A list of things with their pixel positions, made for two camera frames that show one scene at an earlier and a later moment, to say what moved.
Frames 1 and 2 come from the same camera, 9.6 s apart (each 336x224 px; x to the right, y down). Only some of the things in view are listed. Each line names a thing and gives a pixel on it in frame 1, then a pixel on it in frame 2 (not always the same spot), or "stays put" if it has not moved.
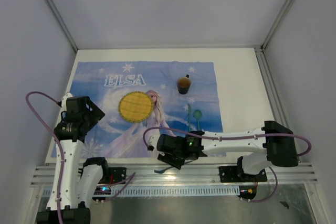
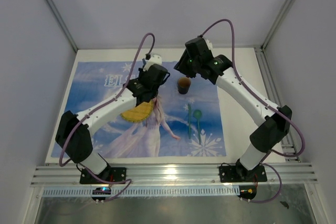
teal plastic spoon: (197, 114) stays put
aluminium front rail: (196, 174) stays put
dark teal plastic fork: (161, 171) to (144, 62)
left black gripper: (96, 114) to (142, 72)
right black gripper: (177, 163) to (181, 65)
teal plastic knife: (189, 118) stays put
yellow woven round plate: (135, 106) stays put
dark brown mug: (184, 84) stays put
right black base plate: (231, 174) stays put
